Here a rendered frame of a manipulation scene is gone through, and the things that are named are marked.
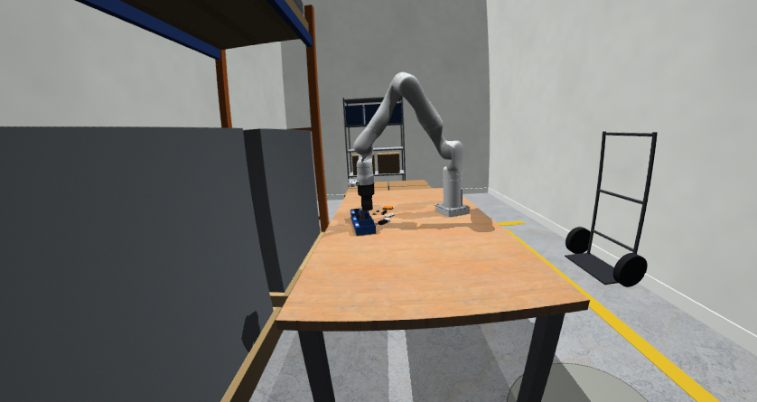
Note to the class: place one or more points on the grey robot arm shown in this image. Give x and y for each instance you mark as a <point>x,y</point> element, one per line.
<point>408,87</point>

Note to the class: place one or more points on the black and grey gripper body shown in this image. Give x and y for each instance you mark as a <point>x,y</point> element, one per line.
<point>365,184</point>

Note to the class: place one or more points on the blue rack of bins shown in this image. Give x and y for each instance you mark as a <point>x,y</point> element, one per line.
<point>362,227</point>

